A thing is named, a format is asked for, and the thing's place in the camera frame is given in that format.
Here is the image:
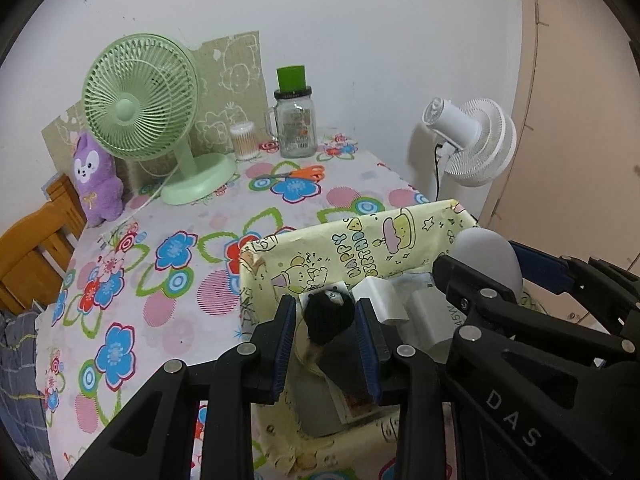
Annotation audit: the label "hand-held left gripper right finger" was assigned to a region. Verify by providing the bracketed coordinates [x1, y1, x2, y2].
[356, 299, 447, 480]

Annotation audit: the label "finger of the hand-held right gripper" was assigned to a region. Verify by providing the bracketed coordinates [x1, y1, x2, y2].
[509, 241, 640, 341]
[432, 254, 628, 357]

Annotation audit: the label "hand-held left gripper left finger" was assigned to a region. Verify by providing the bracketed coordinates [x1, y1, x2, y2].
[65, 294, 297, 480]

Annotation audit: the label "grey rounded object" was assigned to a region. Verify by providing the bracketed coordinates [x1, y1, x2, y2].
[452, 227, 524, 301]

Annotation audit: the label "white printed box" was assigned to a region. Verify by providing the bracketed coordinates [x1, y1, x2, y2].
[405, 287, 461, 361]

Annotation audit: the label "black fuzzy object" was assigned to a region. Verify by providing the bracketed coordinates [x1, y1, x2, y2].
[300, 287, 378, 406]

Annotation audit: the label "white power adapter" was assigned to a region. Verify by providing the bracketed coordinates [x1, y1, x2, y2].
[351, 277, 408, 326]

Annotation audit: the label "white remote control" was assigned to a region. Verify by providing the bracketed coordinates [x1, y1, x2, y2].
[295, 295, 381, 426]

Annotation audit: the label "yellow cartoon print box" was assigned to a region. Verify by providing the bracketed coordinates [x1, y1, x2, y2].
[237, 199, 546, 478]

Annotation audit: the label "beige door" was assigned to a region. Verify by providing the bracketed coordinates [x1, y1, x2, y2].
[477, 0, 640, 321]

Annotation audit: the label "floral tablecloth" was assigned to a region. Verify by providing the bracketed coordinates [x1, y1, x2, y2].
[34, 132, 436, 480]

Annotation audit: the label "white standing fan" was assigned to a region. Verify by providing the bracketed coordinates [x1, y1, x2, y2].
[421, 96, 517, 201]

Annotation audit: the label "clear cotton swab container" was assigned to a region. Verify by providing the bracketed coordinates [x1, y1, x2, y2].
[230, 121, 260, 162]

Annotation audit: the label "glass jar with green lid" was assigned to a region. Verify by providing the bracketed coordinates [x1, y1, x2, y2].
[264, 65, 317, 159]

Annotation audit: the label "purple plush toy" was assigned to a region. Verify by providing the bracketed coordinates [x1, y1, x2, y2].
[71, 130, 125, 228]

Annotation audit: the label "wooden chair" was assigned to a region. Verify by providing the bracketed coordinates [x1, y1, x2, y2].
[0, 174, 88, 315]

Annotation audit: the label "blue plaid cloth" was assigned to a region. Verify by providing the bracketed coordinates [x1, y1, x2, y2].
[0, 310, 51, 461]

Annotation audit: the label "green desk fan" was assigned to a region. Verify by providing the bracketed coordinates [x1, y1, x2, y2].
[81, 33, 237, 206]

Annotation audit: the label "black power cable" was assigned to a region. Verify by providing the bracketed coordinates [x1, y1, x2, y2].
[434, 142, 446, 201]

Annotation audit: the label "orange handled scissors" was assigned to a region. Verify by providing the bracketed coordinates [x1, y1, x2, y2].
[255, 164, 326, 182]

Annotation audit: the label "white fan cord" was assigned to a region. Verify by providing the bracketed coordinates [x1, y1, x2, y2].
[120, 170, 181, 223]

